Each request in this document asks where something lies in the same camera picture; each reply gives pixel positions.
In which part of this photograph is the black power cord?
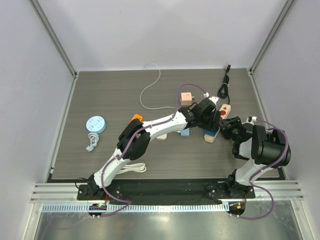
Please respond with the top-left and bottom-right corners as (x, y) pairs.
(217, 64), (232, 105)

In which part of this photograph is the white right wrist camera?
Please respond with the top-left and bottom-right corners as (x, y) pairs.
(246, 116), (257, 125)

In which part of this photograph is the tan cube socket adapter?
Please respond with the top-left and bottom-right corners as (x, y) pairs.
(180, 92), (195, 106)

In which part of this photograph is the round light blue socket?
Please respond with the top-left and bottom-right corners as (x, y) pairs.
(85, 115), (106, 134)

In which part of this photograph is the white power strip cord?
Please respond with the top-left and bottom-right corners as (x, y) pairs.
(117, 162), (147, 175)

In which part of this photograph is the white slotted cable duct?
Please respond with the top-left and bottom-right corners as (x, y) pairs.
(42, 202), (229, 214)

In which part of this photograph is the aluminium frame post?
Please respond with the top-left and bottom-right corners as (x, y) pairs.
(247, 0), (298, 75)
(28, 0), (77, 79)

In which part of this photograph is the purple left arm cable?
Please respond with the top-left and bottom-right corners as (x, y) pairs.
(102, 83), (208, 218)

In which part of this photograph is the thin white charging cable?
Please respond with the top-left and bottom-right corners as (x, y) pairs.
(139, 62), (177, 110)

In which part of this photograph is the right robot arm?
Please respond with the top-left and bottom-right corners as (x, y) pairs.
(219, 116), (291, 198)

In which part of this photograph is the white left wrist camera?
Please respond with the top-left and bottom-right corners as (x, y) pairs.
(203, 92), (220, 105)

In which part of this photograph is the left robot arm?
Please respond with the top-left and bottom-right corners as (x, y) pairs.
(87, 96), (221, 200)

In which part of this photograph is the right aluminium frame post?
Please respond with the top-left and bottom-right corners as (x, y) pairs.
(247, 0), (298, 75)

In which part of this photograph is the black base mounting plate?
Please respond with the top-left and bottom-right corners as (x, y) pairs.
(76, 179), (256, 201)

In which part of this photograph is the aluminium front rail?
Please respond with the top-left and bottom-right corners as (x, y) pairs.
(31, 179), (304, 205)

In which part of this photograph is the blue cube adapter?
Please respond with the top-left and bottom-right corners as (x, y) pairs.
(203, 129), (220, 137)

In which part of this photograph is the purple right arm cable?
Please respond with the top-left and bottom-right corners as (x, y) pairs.
(237, 119), (290, 220)

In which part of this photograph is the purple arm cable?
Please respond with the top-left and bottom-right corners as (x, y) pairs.
(102, 83), (208, 218)
(237, 119), (290, 220)

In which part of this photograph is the left aluminium frame post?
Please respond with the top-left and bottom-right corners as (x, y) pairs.
(28, 0), (77, 79)

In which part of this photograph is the white plug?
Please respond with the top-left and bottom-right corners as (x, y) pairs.
(156, 134), (168, 141)

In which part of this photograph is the beige red power strip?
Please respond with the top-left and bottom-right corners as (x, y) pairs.
(203, 104), (231, 143)

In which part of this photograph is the light blue charger plug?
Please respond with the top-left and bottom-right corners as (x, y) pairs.
(180, 128), (192, 137)

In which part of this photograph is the orange power strip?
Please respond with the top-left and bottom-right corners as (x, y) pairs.
(131, 114), (143, 122)

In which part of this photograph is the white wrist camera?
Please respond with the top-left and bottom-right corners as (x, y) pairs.
(203, 92), (220, 105)
(246, 116), (257, 125)

